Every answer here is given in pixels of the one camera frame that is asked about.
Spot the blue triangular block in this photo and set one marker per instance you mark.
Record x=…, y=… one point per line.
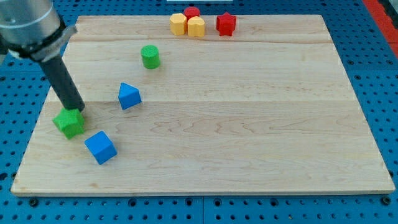
x=128, y=96

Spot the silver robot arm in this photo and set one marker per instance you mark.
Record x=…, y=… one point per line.
x=33, y=29

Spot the green cylinder block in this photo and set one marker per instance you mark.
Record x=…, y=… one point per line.
x=150, y=56

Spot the red star block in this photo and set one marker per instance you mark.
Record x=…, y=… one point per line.
x=226, y=24

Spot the yellow heart block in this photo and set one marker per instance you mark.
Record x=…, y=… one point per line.
x=196, y=27

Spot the wooden board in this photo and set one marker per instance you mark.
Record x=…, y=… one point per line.
x=267, y=111

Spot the red cylinder block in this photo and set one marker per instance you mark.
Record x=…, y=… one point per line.
x=191, y=12

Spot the yellow hexagon block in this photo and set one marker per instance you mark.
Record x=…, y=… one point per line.
x=178, y=24

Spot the green star block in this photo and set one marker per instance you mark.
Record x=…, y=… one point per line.
x=69, y=122

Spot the blue cube block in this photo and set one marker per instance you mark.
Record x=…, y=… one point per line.
x=101, y=147

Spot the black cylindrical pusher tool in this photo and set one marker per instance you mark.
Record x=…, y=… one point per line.
x=62, y=83

